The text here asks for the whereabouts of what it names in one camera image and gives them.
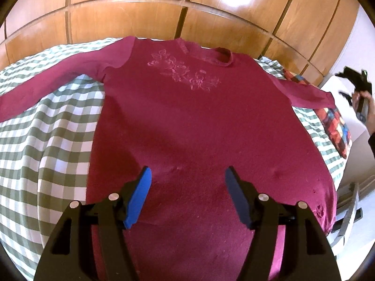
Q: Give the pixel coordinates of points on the black sleeved right forearm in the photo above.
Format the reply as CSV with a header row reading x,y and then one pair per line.
x,y
371,142

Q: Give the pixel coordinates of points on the red plaid pillow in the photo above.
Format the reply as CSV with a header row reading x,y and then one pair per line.
x,y
331,117

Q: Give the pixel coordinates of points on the dark red sweater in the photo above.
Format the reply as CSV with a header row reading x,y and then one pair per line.
x,y
188,113

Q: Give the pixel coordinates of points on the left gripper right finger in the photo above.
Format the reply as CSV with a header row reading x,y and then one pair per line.
x,y
306,254

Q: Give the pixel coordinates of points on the right hand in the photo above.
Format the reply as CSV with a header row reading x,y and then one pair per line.
x,y
370,124

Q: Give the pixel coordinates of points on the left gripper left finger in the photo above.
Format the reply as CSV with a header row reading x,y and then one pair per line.
x,y
89,238

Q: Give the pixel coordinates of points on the green white checkered bedsheet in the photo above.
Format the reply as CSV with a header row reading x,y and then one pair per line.
x,y
45,153

